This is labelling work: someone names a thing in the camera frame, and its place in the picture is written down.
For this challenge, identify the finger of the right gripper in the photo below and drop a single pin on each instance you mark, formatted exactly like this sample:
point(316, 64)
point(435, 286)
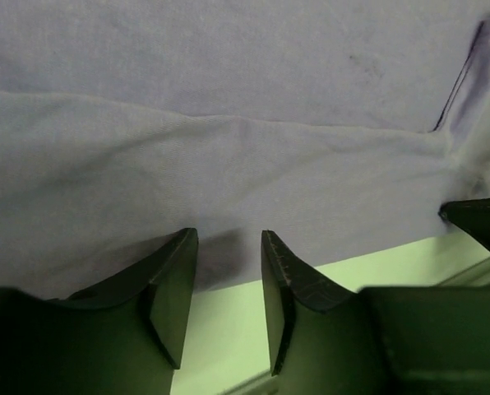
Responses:
point(471, 216)

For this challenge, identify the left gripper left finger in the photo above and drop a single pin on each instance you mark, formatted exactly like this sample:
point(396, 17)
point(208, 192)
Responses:
point(123, 335)

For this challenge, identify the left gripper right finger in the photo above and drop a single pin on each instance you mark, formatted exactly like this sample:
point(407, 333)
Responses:
point(326, 339)

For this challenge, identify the lavender t shirt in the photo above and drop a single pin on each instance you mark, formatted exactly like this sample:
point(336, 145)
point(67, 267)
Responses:
point(340, 125)

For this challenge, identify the aluminium rail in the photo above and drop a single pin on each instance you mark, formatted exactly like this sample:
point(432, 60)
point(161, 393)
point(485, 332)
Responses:
point(477, 275)

